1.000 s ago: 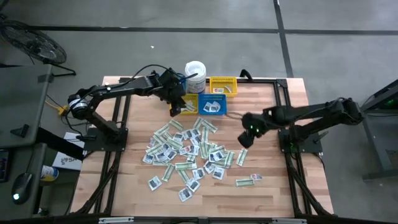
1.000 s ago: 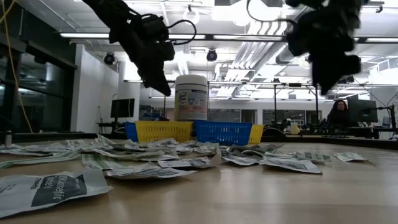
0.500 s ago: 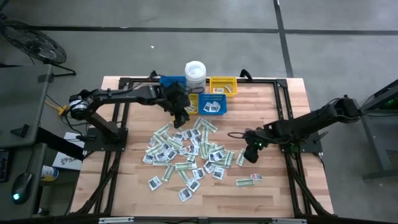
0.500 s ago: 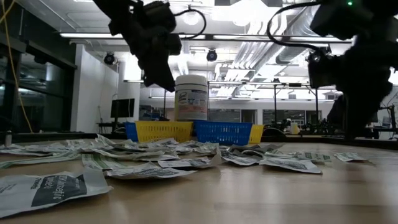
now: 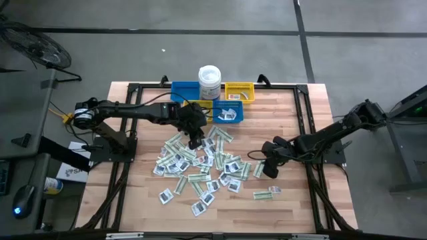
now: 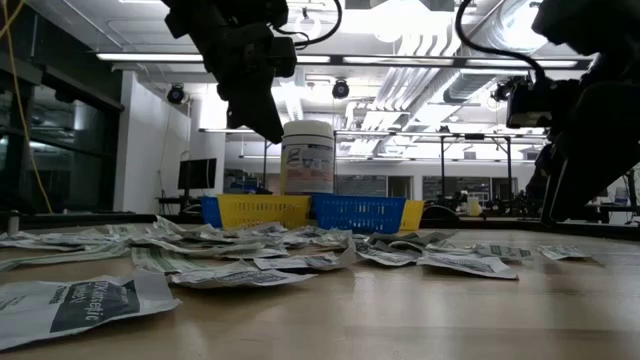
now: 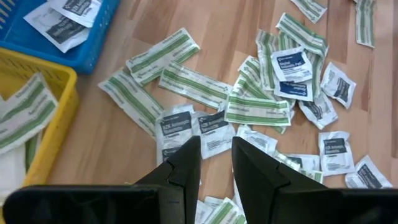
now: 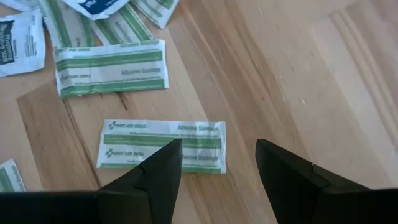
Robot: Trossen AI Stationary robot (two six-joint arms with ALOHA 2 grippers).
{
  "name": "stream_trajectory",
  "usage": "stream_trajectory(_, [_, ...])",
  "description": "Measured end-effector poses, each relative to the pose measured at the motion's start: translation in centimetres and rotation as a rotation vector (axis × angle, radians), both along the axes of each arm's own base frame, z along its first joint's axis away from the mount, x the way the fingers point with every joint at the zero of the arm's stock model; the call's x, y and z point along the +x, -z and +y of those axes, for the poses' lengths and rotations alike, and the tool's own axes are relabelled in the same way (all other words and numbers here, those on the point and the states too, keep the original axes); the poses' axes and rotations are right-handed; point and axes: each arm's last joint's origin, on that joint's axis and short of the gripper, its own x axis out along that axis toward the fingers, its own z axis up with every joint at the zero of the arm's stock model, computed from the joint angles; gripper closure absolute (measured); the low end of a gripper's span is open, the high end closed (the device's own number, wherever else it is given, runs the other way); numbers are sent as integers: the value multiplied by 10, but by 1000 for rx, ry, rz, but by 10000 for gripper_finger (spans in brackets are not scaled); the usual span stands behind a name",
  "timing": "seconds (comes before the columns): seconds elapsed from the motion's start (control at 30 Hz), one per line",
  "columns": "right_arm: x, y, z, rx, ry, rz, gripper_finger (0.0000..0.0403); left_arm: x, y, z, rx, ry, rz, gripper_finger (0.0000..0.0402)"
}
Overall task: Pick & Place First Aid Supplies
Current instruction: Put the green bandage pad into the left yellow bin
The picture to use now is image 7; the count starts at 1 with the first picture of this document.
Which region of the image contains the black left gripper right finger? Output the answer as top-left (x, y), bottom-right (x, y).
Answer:
top-left (231, 136), bottom-right (341, 224)

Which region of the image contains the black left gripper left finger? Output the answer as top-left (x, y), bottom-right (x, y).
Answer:
top-left (135, 136), bottom-right (202, 224)

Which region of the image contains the blue label alcohol pad packet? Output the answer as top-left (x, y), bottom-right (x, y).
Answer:
top-left (271, 46), bottom-right (313, 83)
top-left (273, 79), bottom-right (314, 103)

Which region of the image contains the yellow plastic basket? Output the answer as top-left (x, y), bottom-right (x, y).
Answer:
top-left (0, 47), bottom-right (80, 218)

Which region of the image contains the blue plastic basket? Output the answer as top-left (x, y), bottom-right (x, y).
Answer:
top-left (0, 0), bottom-right (121, 75)

